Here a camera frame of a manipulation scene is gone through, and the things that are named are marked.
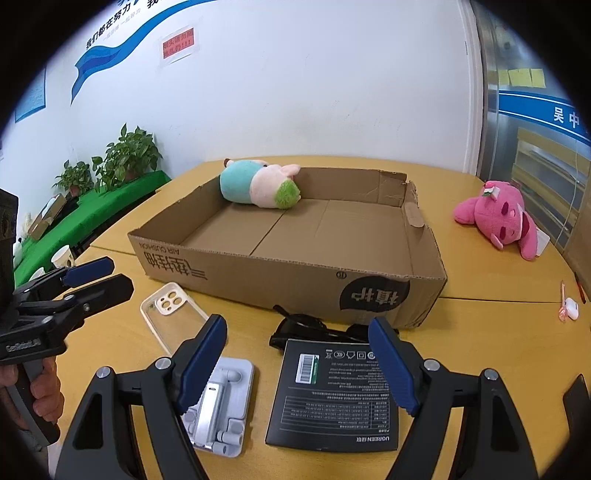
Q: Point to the small black clip object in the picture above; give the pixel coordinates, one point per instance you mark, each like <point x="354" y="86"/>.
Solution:
<point x="295" y="328"/>

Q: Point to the blue ribbon wall decal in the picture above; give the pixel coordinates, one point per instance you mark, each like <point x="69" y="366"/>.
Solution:
<point x="101" y="55"/>

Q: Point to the clear white phone case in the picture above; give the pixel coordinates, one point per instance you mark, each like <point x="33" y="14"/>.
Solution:
<point x="167" y="302"/>

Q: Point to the pink bear plush toy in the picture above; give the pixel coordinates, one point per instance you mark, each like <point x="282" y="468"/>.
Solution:
<point x="498" y="217"/>

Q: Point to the row of yellow sticky notes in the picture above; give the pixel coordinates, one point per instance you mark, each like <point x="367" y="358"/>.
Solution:
<point x="521" y="77"/>

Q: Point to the small potted green plant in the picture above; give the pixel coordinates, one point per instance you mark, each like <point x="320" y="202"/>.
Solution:
<point x="74" y="177"/>

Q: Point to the red wall sign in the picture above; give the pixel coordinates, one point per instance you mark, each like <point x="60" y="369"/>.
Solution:
<point x="178" y="46"/>

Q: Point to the wooden desktop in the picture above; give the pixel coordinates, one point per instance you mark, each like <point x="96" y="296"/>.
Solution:
<point x="485" y="304"/>

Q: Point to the shallow cardboard box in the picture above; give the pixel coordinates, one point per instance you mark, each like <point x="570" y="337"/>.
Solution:
<point x="300" y="230"/>

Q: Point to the white folding phone stand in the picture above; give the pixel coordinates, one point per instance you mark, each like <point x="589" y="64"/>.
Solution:
<point x="233" y="381"/>

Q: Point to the person's left hand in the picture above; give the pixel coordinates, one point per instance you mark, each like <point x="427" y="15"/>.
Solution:
<point x="48" y="392"/>

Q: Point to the green table cloth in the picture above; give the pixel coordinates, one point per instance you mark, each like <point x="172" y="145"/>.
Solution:
<point x="106" y="207"/>

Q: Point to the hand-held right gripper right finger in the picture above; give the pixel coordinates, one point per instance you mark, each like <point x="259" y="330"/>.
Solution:
<point x="392" y="369"/>

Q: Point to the dark flat object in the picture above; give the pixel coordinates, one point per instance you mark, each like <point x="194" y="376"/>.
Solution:
<point x="579" y="406"/>

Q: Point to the white paper cup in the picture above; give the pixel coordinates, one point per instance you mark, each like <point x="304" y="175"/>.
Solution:
<point x="62" y="257"/>

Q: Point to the blue framed wall notice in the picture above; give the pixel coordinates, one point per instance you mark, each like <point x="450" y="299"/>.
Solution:
<point x="31" y="94"/>

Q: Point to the small open cardboard box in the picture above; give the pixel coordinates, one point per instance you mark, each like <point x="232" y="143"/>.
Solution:
<point x="44" y="221"/>

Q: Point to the teal pink pig plush toy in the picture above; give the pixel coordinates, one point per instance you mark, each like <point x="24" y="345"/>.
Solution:
<point x="240" y="184"/>

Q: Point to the white earbuds case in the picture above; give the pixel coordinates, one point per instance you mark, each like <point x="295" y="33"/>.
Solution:
<point x="571" y="308"/>

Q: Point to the red pen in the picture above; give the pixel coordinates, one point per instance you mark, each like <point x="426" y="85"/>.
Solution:
<point x="579" y="287"/>

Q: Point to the yellow frame shelf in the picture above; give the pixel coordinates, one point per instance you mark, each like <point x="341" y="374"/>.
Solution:
<point x="531" y="138"/>

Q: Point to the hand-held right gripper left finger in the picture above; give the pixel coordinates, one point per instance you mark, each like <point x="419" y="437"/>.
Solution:
<point x="203" y="369"/>

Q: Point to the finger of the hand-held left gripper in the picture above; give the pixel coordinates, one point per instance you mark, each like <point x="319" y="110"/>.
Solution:
<point x="108" y="288"/>
<point x="87" y="271"/>

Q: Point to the black product box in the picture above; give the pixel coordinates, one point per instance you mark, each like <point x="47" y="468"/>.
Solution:
<point x="332" y="406"/>

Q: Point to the blue window banner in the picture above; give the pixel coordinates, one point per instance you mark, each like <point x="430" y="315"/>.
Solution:
<point x="531" y="106"/>

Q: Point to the large potted green plant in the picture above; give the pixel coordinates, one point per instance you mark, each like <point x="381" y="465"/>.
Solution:
<point x="127" y="157"/>

